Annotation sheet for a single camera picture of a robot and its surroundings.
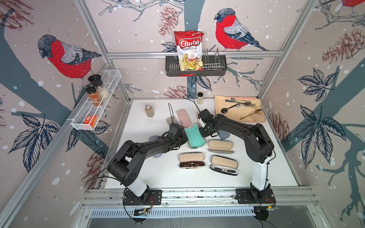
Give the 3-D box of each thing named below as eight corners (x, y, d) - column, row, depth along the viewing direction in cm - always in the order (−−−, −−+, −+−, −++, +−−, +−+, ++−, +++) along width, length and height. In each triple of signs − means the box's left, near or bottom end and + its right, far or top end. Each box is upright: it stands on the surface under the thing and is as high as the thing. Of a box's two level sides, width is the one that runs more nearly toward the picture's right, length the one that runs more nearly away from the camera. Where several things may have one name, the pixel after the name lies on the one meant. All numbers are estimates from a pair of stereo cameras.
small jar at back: (197, 105, 120) (198, 96, 112) (197, 100, 123) (197, 92, 115) (202, 105, 120) (203, 96, 112) (201, 100, 123) (203, 92, 115)
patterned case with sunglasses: (178, 168, 84) (178, 167, 81) (179, 153, 90) (179, 151, 87) (205, 168, 84) (205, 167, 81) (203, 153, 90) (204, 151, 87)
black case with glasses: (209, 170, 84) (210, 168, 82) (211, 156, 89) (211, 154, 87) (236, 176, 81) (237, 175, 79) (236, 161, 87) (237, 159, 85)
